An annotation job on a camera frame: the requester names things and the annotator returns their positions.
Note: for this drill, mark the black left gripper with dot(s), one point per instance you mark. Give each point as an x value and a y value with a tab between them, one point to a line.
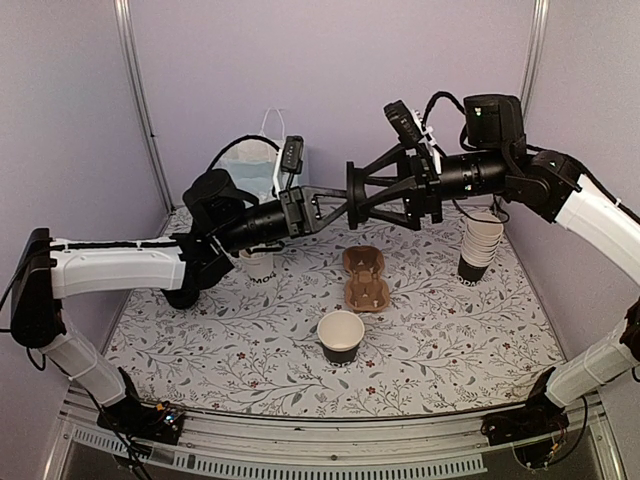
298	214

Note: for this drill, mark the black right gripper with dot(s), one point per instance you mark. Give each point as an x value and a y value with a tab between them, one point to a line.
420	189

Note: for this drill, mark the black and white paper cup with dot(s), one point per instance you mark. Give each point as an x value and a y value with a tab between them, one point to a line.
340	334

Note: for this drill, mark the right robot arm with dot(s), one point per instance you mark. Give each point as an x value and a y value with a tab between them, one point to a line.
497	160

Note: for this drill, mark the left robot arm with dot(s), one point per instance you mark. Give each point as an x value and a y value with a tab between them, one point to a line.
225	220

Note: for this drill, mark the light blue paper bag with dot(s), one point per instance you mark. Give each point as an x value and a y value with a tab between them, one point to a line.
251	159

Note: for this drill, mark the brown cardboard cup carrier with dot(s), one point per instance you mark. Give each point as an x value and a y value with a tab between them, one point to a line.
365	290

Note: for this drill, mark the stack of paper cups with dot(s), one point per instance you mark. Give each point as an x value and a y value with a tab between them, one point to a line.
481	238

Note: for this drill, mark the stack of black lids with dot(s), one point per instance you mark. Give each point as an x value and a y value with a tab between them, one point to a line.
181	299

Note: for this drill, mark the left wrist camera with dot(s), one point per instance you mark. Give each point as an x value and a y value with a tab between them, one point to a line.
289	163

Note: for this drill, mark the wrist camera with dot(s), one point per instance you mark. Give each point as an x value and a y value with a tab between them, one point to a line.
289	163
412	135

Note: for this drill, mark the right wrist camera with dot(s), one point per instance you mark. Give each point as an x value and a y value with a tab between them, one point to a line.
412	135

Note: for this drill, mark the aluminium frame post right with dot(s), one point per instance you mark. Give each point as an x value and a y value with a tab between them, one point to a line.
534	53

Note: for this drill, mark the aluminium frame post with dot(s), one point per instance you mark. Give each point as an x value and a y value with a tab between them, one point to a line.
134	75
534	53

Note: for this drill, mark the aluminium table front rail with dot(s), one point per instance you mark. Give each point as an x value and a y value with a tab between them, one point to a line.
217	445

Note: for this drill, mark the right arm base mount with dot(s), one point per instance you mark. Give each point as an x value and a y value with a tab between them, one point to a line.
523	423

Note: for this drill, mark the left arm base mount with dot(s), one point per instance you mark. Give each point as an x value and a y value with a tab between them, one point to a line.
162	423

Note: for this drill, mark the aluminium frame post left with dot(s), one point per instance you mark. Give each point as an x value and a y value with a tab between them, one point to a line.
134	75

